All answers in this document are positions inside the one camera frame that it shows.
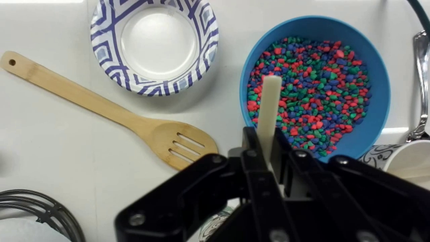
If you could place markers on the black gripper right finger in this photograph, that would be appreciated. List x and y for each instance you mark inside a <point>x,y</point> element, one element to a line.
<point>287,151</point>

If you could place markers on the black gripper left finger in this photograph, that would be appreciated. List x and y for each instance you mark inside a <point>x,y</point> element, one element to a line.
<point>251,147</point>

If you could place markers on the colourful cereal pieces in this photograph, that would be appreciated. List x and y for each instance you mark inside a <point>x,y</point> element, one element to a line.
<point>327,88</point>

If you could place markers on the white patterned coffee cup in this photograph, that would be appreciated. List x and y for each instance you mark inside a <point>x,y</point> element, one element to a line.
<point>412,161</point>

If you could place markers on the blue patterned paper bowl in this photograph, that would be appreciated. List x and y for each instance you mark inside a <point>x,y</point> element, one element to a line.
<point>156,41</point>

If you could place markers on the metal spoon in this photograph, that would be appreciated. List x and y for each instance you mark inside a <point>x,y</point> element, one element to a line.
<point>423,80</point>

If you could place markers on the wooden slotted spatula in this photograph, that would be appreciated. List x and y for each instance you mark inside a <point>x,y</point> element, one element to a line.
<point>89,98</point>

